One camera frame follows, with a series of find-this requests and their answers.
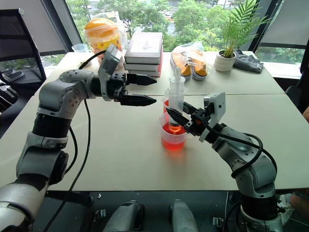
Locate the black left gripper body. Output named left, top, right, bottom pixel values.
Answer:
left=106, top=72, right=129, bottom=102

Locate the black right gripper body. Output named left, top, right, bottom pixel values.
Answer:
left=185, top=108, right=213, bottom=137

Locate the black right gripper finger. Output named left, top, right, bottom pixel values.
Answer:
left=165, top=107, right=192, bottom=128
left=182, top=101, right=200, bottom=116

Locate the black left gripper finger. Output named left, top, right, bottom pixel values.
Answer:
left=119, top=94, right=157, bottom=107
left=126, top=73, right=158, bottom=87

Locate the clear measuring cylinder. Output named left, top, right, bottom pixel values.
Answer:
left=164, top=66, right=187, bottom=129

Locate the clear cup with red liquid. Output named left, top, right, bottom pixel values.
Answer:
left=163, top=98, right=184, bottom=115

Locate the clear beaker with red liquid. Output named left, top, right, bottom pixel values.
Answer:
left=157, top=113, right=188, bottom=152

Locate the small clear plastic cup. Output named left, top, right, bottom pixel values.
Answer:
left=71, top=43, right=88, bottom=53

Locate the dark cover thick book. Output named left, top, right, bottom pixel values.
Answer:
left=123, top=62, right=161, bottom=72

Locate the red cover book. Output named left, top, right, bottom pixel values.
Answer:
left=126, top=52, right=165, bottom=78

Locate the white cover hardback book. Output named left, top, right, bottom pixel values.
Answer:
left=124, top=31, right=164, bottom=65

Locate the yellow canvas shoe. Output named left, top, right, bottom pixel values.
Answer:
left=190, top=57, right=209, bottom=81
left=171, top=51, right=193, bottom=81

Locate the orange snack bucket in bag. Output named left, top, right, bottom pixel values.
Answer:
left=84, top=11, right=128, bottom=64

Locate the white plant pot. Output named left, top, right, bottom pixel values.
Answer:
left=213, top=49, right=237, bottom=73

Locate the grey folded cloth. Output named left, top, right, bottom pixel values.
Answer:
left=232, top=49, right=265, bottom=74

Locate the green palm plant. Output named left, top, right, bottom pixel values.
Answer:
left=216, top=0, right=272, bottom=58

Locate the grey rounded robot leg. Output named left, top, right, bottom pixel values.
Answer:
left=170, top=199, right=200, bottom=232
left=102, top=200, right=146, bottom=232

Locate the dark chair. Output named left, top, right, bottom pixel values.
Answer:
left=284, top=53, right=309, bottom=114

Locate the black mesh office chair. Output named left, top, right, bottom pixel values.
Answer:
left=0, top=8, right=47, bottom=86

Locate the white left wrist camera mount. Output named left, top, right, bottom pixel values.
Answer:
left=98, top=44, right=125, bottom=101

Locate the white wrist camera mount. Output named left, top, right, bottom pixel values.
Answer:
left=98, top=44, right=125, bottom=101
left=198, top=91, right=226, bottom=144

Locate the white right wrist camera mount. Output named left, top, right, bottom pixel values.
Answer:
left=198, top=91, right=226, bottom=144

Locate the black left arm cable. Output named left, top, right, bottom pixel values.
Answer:
left=42, top=49, right=107, bottom=232

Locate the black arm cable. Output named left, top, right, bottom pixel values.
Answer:
left=42, top=49, right=107, bottom=232
left=201, top=115, right=278, bottom=180

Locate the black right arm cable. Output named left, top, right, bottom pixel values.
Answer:
left=201, top=115, right=278, bottom=180

